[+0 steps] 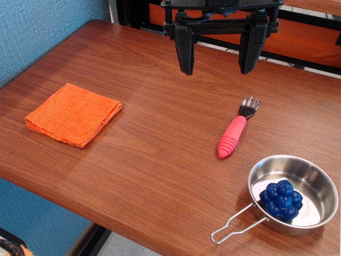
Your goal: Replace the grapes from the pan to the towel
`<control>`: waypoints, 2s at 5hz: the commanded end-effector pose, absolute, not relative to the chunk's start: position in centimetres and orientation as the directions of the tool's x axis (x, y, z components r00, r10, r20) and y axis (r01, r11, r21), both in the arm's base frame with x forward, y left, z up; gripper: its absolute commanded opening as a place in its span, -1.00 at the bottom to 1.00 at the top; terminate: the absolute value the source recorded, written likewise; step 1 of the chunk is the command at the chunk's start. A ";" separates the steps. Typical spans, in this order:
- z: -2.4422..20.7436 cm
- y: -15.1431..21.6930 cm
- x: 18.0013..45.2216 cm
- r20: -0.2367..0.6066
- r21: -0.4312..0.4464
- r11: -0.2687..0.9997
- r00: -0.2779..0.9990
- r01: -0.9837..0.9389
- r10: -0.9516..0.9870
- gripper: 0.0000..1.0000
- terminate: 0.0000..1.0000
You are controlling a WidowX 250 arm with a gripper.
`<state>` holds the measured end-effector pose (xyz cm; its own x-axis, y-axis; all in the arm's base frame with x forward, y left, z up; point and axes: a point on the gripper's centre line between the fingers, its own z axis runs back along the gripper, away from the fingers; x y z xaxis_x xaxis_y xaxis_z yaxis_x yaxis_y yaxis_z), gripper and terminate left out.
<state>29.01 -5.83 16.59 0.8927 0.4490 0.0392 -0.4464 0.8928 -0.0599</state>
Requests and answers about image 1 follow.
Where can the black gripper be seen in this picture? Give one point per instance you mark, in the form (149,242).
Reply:
(255,21)

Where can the blue toy grape bunch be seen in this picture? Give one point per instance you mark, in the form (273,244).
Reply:
(281,201)

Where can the folded orange towel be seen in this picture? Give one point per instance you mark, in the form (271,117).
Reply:
(73,115)

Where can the small steel pan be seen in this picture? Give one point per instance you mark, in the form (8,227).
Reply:
(320,196)

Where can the dark object at corner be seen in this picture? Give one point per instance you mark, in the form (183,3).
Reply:
(13,246)

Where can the fork with pink handle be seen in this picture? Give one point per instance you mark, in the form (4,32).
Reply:
(232,134)

